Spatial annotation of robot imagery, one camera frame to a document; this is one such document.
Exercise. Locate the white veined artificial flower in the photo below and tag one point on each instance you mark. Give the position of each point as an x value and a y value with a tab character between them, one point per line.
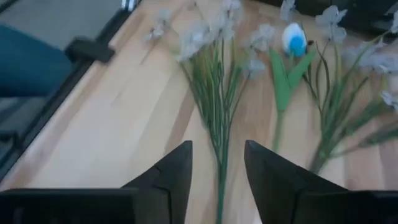
157	31

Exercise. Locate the silver metal bracket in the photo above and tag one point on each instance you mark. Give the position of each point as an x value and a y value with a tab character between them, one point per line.
129	3

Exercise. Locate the person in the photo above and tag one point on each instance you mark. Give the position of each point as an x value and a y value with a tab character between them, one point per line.
28	62

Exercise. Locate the black table edge rail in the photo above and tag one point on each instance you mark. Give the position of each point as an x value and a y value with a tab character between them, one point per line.
62	90

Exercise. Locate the white blossom artificial spray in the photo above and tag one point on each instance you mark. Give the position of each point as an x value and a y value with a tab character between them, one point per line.
221	161
329	102

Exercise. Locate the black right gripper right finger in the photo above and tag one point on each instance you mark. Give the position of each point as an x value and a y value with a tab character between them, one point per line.
280	193

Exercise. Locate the blue white artificial tulip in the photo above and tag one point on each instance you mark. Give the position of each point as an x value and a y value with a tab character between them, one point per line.
293	40

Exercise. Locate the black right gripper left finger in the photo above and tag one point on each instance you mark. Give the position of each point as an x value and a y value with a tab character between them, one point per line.
161	193

